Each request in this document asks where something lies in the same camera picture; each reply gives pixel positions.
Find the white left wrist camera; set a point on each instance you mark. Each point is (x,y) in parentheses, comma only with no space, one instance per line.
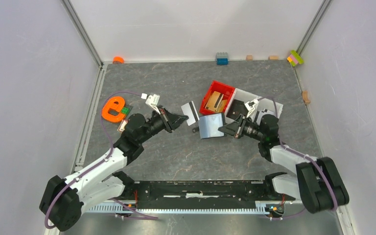
(151,100)

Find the pink wooden block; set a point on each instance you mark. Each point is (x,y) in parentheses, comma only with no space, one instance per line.
(122,125)

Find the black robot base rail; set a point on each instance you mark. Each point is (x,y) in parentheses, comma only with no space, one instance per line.
(231,194)

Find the blue grey lego block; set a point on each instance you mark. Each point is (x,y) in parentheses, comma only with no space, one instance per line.
(222,58)

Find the red plastic bin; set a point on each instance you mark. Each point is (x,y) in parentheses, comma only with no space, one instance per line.
(225,89)

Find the orange round toy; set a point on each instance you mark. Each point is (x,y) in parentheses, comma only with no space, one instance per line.
(118,60)

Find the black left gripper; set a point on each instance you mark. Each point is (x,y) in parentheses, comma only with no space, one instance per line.
(171,121)

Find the white plastic bin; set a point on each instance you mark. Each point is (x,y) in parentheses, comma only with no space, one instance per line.
(267,106)
(236,104)

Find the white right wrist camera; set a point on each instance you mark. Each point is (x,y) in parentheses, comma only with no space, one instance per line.
(251,107)

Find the stack of gold credit cards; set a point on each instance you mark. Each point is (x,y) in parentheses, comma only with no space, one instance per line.
(216,102)

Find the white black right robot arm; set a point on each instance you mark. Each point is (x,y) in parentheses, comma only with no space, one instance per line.
(316,182)

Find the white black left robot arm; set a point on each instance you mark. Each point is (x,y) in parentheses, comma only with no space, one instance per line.
(66,199)

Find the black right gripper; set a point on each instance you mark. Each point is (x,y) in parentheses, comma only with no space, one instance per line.
(235,129)

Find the orange letter toy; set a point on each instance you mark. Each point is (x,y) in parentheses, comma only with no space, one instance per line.
(111,111)

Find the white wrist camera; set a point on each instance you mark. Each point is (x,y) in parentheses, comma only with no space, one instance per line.
(151,100)
(251,107)

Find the curved wooden arch block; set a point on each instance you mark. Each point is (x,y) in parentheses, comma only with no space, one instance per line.
(305,97)

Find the green pink lego stack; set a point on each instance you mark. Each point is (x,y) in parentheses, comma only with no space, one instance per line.
(294,58)

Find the green lego brick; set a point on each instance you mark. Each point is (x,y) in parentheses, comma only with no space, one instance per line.
(126,110)

